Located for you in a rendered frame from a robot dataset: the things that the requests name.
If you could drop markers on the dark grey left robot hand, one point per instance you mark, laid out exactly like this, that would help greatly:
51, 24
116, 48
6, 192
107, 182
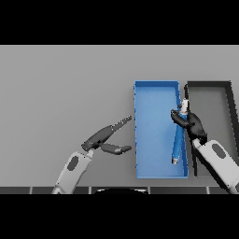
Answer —
101, 137

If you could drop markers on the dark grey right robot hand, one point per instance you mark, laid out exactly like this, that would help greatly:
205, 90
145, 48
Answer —
193, 124

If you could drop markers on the blue pipe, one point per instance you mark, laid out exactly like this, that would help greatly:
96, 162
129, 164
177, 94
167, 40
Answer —
178, 140

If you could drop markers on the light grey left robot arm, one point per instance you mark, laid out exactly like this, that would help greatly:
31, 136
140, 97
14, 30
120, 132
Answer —
72, 169

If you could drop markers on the dark grey bin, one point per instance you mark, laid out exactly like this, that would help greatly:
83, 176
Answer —
211, 105

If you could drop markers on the blue bin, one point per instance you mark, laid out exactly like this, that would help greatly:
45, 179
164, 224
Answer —
155, 130

